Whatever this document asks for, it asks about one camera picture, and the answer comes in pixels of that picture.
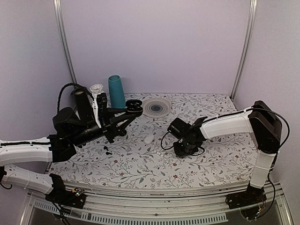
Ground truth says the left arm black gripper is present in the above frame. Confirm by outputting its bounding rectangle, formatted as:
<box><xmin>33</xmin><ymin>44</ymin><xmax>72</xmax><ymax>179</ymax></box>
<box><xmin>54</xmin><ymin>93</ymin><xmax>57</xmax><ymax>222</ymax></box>
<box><xmin>70</xmin><ymin>108</ymin><xmax>135</xmax><ymax>147</ymax></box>

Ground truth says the black earbud charging case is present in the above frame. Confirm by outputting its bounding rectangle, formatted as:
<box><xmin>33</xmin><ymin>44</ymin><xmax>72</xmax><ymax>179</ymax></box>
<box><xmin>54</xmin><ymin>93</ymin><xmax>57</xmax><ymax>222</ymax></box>
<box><xmin>125</xmin><ymin>99</ymin><xmax>143</xmax><ymax>113</ymax></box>

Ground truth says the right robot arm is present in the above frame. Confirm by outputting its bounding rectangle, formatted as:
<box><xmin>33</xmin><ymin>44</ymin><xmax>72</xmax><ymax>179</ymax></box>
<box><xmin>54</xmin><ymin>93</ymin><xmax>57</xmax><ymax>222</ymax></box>
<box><xmin>111</xmin><ymin>102</ymin><xmax>274</xmax><ymax>204</ymax></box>

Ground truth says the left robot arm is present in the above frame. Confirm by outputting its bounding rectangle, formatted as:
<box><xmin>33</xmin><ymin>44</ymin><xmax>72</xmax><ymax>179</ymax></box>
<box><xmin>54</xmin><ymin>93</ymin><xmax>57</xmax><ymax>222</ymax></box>
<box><xmin>0</xmin><ymin>107</ymin><xmax>137</xmax><ymax>203</ymax></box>

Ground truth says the white oval charging case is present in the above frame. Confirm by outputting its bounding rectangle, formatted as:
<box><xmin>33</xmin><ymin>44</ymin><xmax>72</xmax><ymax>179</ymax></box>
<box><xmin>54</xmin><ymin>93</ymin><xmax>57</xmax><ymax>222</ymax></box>
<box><xmin>144</xmin><ymin>134</ymin><xmax>155</xmax><ymax>144</ymax></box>

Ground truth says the teal cylindrical vase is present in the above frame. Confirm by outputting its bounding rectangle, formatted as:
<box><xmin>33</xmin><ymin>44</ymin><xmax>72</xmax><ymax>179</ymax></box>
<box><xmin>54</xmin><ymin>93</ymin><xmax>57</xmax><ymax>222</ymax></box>
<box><xmin>108</xmin><ymin>75</ymin><xmax>126</xmax><ymax>109</ymax></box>

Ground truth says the black cylindrical vase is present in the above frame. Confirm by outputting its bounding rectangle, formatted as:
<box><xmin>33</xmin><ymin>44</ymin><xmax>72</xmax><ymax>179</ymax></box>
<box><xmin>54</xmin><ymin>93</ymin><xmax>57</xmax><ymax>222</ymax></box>
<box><xmin>73</xmin><ymin>88</ymin><xmax>93</xmax><ymax>123</ymax></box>

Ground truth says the white ribbed vase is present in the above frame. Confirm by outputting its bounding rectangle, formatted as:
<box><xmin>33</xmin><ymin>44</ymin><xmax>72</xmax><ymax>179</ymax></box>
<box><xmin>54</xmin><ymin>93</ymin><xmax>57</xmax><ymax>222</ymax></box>
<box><xmin>90</xmin><ymin>84</ymin><xmax>104</xmax><ymax>100</ymax></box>

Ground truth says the grey spiral ceramic plate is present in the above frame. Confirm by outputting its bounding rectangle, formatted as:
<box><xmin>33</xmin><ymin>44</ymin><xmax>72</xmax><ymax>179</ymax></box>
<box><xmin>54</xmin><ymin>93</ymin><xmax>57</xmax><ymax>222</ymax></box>
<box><xmin>142</xmin><ymin>97</ymin><xmax>172</xmax><ymax>118</ymax></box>

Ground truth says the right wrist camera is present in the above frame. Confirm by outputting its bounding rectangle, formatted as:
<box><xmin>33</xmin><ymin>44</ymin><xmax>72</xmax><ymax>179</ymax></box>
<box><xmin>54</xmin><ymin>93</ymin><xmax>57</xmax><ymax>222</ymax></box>
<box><xmin>167</xmin><ymin>118</ymin><xmax>191</xmax><ymax>139</ymax></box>

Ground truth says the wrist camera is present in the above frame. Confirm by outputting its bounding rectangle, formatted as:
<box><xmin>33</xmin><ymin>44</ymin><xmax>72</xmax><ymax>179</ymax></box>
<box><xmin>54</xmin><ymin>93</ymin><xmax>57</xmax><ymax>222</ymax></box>
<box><xmin>92</xmin><ymin>92</ymin><xmax>107</xmax><ymax>128</ymax></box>
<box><xmin>167</xmin><ymin>118</ymin><xmax>191</xmax><ymax>139</ymax></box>

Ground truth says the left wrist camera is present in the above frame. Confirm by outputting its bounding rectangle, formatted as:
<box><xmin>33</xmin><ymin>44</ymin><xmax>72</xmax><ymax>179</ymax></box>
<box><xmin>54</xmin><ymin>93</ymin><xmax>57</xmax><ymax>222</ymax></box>
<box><xmin>92</xmin><ymin>92</ymin><xmax>107</xmax><ymax>128</ymax></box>

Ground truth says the left camera black cable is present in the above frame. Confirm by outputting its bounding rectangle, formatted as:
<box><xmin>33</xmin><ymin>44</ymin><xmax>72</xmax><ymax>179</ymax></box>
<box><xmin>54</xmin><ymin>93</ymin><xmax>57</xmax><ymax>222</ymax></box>
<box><xmin>57</xmin><ymin>82</ymin><xmax>96</xmax><ymax>113</ymax></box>

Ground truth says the camera black cable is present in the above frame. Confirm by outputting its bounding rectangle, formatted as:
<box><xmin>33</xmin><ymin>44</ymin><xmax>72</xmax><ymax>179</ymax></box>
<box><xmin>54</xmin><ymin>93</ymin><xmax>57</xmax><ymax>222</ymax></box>
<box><xmin>57</xmin><ymin>82</ymin><xmax>96</xmax><ymax>113</ymax></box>
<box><xmin>160</xmin><ymin>105</ymin><xmax>291</xmax><ymax>174</ymax></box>

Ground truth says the aluminium front rail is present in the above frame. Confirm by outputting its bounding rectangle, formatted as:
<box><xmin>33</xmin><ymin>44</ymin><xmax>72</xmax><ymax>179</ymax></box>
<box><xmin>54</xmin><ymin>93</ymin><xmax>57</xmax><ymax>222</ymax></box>
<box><xmin>20</xmin><ymin>180</ymin><xmax>293</xmax><ymax>225</ymax></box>

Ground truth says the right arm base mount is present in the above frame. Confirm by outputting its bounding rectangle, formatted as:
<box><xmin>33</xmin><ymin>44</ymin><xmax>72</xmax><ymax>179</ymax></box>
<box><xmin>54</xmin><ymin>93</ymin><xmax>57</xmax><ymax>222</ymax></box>
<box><xmin>225</xmin><ymin>185</ymin><xmax>267</xmax><ymax>209</ymax></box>

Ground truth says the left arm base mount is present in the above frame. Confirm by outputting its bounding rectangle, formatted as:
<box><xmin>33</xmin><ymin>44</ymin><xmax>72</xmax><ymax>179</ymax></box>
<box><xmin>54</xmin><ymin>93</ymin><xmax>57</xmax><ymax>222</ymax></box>
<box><xmin>45</xmin><ymin>173</ymin><xmax>86</xmax><ymax>209</ymax></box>

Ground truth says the right camera black cable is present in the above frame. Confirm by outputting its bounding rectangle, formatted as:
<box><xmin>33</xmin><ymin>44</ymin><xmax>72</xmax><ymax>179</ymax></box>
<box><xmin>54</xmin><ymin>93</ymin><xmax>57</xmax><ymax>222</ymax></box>
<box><xmin>160</xmin><ymin>105</ymin><xmax>291</xmax><ymax>174</ymax></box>

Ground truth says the aluminium corner post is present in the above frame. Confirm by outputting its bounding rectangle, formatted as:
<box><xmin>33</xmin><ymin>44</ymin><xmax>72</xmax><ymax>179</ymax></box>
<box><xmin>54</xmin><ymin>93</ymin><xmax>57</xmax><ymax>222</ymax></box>
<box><xmin>53</xmin><ymin>0</ymin><xmax>77</xmax><ymax>83</ymax></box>
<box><xmin>230</xmin><ymin>0</ymin><xmax>258</xmax><ymax>101</ymax></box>

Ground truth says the right aluminium corner post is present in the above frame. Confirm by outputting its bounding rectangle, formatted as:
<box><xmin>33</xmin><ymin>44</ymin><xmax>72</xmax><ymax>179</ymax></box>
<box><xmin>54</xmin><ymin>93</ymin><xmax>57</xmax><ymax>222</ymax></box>
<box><xmin>230</xmin><ymin>0</ymin><xmax>258</xmax><ymax>101</ymax></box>

